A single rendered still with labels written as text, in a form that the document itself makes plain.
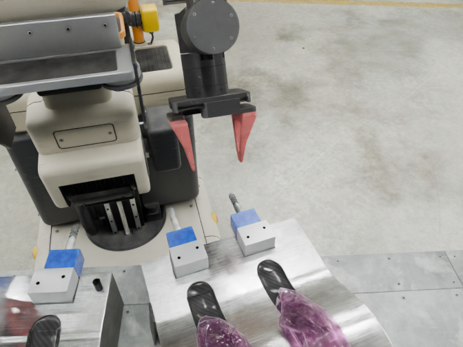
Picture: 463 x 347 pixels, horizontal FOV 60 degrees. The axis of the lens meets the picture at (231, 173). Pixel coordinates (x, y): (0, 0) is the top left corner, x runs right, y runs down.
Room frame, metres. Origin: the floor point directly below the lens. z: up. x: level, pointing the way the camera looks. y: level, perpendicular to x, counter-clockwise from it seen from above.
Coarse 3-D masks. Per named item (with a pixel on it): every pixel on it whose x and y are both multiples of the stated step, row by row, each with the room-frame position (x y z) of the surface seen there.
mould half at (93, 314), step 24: (0, 288) 0.28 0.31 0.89; (24, 288) 0.28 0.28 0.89; (0, 312) 0.25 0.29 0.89; (24, 312) 0.25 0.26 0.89; (48, 312) 0.25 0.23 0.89; (72, 312) 0.25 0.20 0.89; (96, 312) 0.25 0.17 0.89; (120, 312) 0.29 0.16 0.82; (0, 336) 0.22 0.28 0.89; (24, 336) 0.22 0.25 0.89; (72, 336) 0.22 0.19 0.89; (96, 336) 0.22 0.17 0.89
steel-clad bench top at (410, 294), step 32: (320, 256) 0.40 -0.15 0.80; (352, 256) 0.40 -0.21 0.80; (384, 256) 0.40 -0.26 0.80; (416, 256) 0.40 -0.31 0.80; (448, 256) 0.40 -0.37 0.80; (128, 288) 0.33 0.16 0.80; (352, 288) 0.33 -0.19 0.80; (384, 288) 0.33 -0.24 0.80; (416, 288) 0.33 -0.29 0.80; (448, 288) 0.34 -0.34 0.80; (128, 320) 0.28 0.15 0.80; (384, 320) 0.28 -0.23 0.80; (416, 320) 0.28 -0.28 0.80; (448, 320) 0.28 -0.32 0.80
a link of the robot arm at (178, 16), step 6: (180, 12) 0.49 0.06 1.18; (180, 18) 0.48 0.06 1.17; (180, 24) 0.48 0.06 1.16; (180, 30) 0.48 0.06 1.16; (180, 36) 0.48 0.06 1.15; (180, 42) 0.48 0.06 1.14; (180, 48) 0.48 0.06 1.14; (186, 48) 0.47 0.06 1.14; (204, 54) 0.47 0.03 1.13; (204, 60) 0.46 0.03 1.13
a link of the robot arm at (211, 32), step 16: (176, 0) 0.49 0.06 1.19; (192, 0) 0.42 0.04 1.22; (208, 0) 0.42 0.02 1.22; (224, 0) 0.43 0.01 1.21; (192, 16) 0.41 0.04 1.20; (208, 16) 0.41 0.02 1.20; (224, 16) 0.42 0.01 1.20; (192, 32) 0.40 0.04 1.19; (208, 32) 0.41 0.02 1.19; (224, 32) 0.41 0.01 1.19; (192, 48) 0.43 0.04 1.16; (208, 48) 0.40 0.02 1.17; (224, 48) 0.40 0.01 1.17
